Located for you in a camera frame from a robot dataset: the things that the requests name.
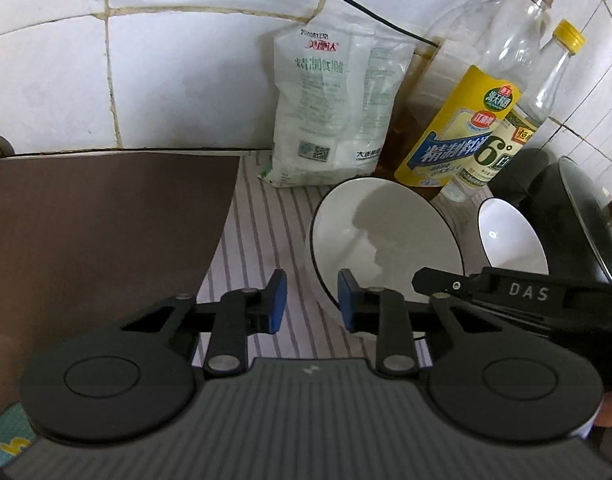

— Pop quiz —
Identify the cooking wine bottle yellow label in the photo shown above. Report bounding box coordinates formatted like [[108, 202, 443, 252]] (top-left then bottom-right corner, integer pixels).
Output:
[[393, 0, 560, 198]]

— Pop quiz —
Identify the glass wok lid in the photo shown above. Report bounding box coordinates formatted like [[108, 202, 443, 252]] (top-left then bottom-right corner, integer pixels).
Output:
[[556, 156, 612, 286]]

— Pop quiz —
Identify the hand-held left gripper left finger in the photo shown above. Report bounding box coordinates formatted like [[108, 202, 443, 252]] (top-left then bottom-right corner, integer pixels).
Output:
[[118, 269, 288, 377]]

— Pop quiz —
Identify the clear vinegar bottle yellow cap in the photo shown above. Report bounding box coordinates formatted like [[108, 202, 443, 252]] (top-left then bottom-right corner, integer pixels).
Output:
[[438, 20, 586, 204]]

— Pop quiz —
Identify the black wok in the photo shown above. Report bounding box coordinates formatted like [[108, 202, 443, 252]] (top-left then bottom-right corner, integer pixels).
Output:
[[488, 147, 612, 288]]

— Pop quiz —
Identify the striped brown pink table mat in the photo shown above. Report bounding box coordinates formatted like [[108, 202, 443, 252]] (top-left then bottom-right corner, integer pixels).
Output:
[[0, 152, 482, 411]]

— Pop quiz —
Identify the white salt bag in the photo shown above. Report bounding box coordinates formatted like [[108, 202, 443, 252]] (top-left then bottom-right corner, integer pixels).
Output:
[[257, 14, 417, 189]]

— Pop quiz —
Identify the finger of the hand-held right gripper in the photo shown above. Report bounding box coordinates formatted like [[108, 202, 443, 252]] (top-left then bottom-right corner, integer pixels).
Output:
[[473, 300, 612, 341], [412, 266, 612, 311]]

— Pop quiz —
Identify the white ribbed bowl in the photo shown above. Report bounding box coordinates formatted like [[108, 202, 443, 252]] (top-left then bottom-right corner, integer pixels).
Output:
[[305, 176, 464, 332], [477, 198, 550, 276]]

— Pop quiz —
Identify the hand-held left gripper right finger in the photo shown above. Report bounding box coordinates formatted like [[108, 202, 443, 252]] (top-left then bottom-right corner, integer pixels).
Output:
[[337, 269, 487, 378]]

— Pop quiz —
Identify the black power cable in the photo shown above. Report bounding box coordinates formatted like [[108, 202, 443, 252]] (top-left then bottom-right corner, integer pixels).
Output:
[[256, 0, 439, 47]]

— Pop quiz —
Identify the blue fried egg plate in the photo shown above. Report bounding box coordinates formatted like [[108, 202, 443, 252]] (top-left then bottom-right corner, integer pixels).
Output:
[[0, 404, 37, 468]]

